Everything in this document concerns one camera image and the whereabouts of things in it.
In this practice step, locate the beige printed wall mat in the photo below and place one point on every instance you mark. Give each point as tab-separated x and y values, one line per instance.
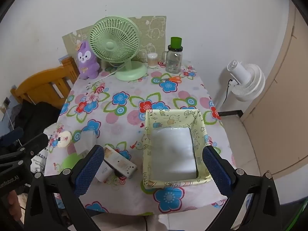
154	28

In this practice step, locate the white charger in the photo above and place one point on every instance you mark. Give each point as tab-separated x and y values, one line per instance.
105	173

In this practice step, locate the wooden chair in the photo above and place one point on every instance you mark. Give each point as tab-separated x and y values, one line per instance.
41	81

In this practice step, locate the purple plush toy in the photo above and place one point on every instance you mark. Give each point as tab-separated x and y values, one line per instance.
86	60

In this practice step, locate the dark clothing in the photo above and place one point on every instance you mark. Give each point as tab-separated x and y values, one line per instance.
36	118

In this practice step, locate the green desk fan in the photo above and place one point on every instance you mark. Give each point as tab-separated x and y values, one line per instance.
110	45

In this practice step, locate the white standing fan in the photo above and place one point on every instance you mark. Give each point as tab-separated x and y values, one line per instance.
243	77

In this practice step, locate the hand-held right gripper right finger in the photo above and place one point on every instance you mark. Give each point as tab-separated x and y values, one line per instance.
216	173

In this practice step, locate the white printed plastic bag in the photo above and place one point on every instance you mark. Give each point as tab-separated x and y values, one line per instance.
42	160

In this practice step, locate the glass jar with green lid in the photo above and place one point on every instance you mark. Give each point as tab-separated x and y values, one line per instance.
173	57

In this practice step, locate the person's left hand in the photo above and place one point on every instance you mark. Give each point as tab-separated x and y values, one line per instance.
14	205

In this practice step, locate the yellow printed fabric box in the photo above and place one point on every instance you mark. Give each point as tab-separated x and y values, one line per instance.
168	118

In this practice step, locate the cotton swab jar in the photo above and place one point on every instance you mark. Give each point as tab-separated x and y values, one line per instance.
152	61

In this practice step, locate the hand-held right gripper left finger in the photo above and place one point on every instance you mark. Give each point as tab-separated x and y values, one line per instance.
89	170

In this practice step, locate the beige door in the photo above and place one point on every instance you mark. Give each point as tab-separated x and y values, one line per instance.
284	101

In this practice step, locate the wall socket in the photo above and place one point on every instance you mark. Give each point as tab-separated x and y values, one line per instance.
5	102

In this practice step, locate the orange scissors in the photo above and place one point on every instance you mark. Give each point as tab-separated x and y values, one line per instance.
175	79

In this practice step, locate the white power strip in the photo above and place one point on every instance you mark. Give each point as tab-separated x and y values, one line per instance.
120	164

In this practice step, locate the green printed box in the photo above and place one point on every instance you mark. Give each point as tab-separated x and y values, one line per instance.
294	217

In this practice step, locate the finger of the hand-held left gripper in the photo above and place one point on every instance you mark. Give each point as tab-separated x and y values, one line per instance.
14	134
36	142

